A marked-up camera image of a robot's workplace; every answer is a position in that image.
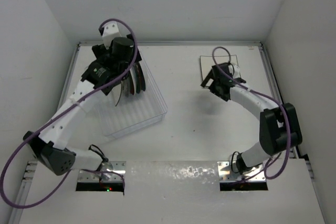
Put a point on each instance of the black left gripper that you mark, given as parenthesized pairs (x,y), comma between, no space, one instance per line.
(99,51)

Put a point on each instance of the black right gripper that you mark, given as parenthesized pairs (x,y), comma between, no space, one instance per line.
(211,87)

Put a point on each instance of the white square plate black rim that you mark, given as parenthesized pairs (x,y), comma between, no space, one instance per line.
(206,63)

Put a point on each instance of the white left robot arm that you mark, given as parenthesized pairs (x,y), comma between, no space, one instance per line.
(50,146)

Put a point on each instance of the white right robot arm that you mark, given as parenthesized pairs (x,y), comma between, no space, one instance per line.
(279,128)

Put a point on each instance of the clear plastic dish rack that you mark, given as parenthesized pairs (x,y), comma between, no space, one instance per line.
(132,112)

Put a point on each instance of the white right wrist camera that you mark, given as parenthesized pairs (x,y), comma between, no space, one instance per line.
(234,71)

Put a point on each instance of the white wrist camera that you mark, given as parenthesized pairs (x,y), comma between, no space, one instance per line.
(108,31)
(234,71)

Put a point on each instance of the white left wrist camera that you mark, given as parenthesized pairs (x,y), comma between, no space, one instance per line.
(108,31)

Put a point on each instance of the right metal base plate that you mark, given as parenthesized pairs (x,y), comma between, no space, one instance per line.
(226,175)

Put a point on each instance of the metal base plate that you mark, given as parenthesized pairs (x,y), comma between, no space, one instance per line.
(226,175)
(108,172)

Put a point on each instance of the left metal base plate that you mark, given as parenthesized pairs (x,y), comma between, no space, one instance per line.
(108,172)

